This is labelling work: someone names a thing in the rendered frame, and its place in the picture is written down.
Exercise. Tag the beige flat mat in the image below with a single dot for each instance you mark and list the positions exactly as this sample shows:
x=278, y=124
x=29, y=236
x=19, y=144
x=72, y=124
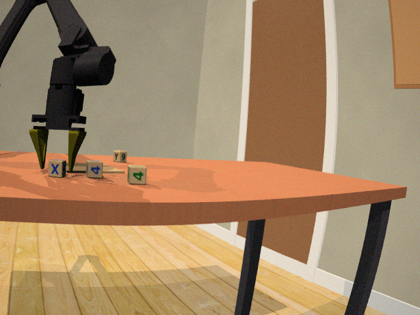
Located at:
x=81, y=168

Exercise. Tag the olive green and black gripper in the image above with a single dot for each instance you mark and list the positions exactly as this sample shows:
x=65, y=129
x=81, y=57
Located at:
x=59, y=116

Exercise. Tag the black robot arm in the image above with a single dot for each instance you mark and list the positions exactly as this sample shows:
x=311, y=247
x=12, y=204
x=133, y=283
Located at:
x=95, y=66

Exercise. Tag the beige letter block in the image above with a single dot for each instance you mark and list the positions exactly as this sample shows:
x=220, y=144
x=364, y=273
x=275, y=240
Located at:
x=120, y=156
x=136, y=174
x=94, y=169
x=57, y=168

